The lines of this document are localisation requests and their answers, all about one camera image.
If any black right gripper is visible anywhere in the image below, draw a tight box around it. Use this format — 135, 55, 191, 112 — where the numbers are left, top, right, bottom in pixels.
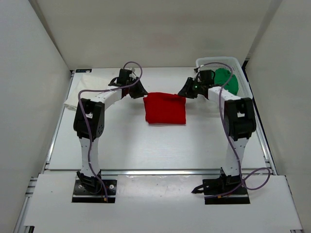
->
179, 78, 205, 100

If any red t shirt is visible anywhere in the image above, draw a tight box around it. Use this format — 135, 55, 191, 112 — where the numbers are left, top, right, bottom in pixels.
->
143, 92, 186, 125

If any green t shirt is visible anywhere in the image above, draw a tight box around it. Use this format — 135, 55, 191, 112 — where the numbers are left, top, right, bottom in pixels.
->
213, 69, 239, 96

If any white t shirt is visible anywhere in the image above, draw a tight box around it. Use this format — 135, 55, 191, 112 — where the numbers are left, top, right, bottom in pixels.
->
63, 73, 112, 112

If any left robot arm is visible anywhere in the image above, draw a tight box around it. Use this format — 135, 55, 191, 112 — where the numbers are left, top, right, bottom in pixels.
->
73, 68, 148, 194

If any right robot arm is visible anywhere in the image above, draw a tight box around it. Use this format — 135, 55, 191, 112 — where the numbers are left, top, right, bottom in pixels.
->
178, 70, 256, 194

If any white plastic basket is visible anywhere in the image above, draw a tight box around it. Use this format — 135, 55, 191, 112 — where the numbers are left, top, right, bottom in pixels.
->
195, 56, 253, 99

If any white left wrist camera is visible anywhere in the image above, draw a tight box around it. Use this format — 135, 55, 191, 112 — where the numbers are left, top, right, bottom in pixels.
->
129, 67, 137, 79

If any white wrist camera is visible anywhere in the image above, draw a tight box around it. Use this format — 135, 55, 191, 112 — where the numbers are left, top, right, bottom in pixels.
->
194, 65, 202, 78
129, 67, 137, 79

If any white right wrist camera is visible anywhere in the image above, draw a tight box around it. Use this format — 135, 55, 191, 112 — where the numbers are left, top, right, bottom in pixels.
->
194, 65, 202, 78

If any aluminium frame rail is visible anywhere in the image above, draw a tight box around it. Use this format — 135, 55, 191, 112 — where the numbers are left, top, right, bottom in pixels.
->
96, 168, 277, 177

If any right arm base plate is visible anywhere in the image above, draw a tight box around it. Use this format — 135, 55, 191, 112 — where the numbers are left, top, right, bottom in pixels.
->
192, 178, 250, 205

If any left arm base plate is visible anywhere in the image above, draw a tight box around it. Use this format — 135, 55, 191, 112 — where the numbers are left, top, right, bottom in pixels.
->
71, 178, 117, 203

